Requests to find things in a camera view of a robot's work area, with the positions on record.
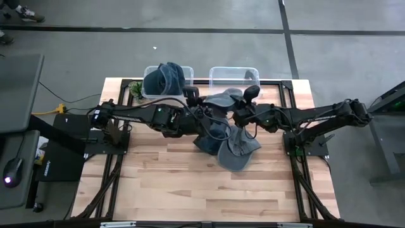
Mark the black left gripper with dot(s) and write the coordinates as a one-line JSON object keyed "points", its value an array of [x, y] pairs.
{"points": [[190, 95]]}

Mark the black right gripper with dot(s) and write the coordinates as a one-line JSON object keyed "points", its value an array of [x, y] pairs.
{"points": [[252, 92]]}

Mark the faded blue denim cap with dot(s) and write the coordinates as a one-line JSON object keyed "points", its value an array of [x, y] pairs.
{"points": [[174, 79]]}

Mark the black-navy baseball cap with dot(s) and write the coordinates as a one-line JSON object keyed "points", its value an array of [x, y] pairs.
{"points": [[155, 84]]}

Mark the clear plastic bin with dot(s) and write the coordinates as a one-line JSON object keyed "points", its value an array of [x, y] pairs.
{"points": [[232, 79], [148, 96]]}

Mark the dark blue denim cap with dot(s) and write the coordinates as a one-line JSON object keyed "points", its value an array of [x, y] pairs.
{"points": [[210, 144]]}

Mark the grey cap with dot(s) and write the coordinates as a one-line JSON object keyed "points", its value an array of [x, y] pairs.
{"points": [[235, 158]]}

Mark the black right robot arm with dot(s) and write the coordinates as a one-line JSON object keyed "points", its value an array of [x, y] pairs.
{"points": [[316, 117]]}

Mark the small green succulent plant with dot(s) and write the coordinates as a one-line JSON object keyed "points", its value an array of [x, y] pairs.
{"points": [[136, 90]]}

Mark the black diagonal bar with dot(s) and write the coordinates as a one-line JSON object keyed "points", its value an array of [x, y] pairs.
{"points": [[53, 134]]}

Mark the black control box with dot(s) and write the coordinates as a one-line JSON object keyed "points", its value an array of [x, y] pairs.
{"points": [[63, 168]]}

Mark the grey metal stand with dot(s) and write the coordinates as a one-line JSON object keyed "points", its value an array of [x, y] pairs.
{"points": [[383, 149]]}

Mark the small printed box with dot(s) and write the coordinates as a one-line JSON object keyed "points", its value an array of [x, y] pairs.
{"points": [[39, 155]]}

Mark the grey desk panel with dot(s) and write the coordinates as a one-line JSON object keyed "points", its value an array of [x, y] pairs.
{"points": [[19, 92]]}

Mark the person's shoe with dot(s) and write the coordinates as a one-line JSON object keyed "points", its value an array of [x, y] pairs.
{"points": [[31, 15], [5, 38]]}

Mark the black caster wheel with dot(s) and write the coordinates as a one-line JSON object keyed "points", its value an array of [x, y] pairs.
{"points": [[38, 207]]}

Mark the black computer mouse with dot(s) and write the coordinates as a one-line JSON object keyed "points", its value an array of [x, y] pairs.
{"points": [[12, 171]]}

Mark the person's leg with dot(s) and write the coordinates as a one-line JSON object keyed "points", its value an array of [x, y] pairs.
{"points": [[9, 3]]}

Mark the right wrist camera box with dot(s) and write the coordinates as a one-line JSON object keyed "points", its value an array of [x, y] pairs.
{"points": [[243, 113]]}

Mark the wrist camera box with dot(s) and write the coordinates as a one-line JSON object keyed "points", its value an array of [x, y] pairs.
{"points": [[202, 115], [243, 113]]}

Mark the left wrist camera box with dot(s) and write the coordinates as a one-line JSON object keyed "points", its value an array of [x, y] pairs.
{"points": [[202, 115]]}

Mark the black aluminium table frame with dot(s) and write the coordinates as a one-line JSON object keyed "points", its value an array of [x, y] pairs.
{"points": [[287, 85]]}

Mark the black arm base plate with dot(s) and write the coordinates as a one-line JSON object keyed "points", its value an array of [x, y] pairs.
{"points": [[95, 149], [316, 152]]}

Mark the silver aluminium bracket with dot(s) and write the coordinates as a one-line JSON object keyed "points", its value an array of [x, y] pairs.
{"points": [[117, 225], [294, 225]]}

